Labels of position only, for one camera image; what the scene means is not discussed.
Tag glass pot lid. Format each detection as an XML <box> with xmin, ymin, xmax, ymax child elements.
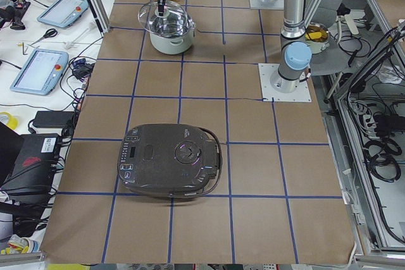
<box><xmin>137</xmin><ymin>1</ymin><xmax>189</xmax><ymax>37</ymax></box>

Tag yellow tape roll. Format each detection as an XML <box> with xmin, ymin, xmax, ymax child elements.
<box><xmin>0</xmin><ymin>112</ymin><xmax>18</xmax><ymax>130</ymax></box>

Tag blue teach pendant near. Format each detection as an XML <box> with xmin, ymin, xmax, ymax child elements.
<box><xmin>9</xmin><ymin>48</ymin><xmax>69</xmax><ymax>95</ymax></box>

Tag blue teach pendant far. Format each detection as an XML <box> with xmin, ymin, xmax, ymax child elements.
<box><xmin>37</xmin><ymin>0</ymin><xmax>89</xmax><ymax>28</ymax></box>

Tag black handled scissors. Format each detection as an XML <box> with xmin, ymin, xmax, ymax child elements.
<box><xmin>33</xmin><ymin>28</ymin><xmax>58</xmax><ymax>44</ymax></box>

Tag blue teach pendant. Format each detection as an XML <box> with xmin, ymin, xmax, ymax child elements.
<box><xmin>9</xmin><ymin>48</ymin><xmax>69</xmax><ymax>95</ymax></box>
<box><xmin>37</xmin><ymin>0</ymin><xmax>89</xmax><ymax>28</ymax></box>

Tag grey chair with bowl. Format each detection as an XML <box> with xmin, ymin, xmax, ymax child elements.
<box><xmin>306</xmin><ymin>0</ymin><xmax>347</xmax><ymax>76</ymax></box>

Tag pale green steel pot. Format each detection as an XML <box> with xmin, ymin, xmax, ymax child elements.
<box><xmin>149</xmin><ymin>16</ymin><xmax>196</xmax><ymax>55</ymax></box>

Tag black power adapter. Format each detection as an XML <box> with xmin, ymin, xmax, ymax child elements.
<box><xmin>32</xmin><ymin>111</ymin><xmax>73</xmax><ymax>128</ymax></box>

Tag dark rice cooker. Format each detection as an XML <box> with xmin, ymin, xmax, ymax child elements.
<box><xmin>117</xmin><ymin>123</ymin><xmax>223</xmax><ymax>199</ymax></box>

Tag black computer box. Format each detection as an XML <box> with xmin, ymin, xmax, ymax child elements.
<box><xmin>1</xmin><ymin>133</ymin><xmax>62</xmax><ymax>196</ymax></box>

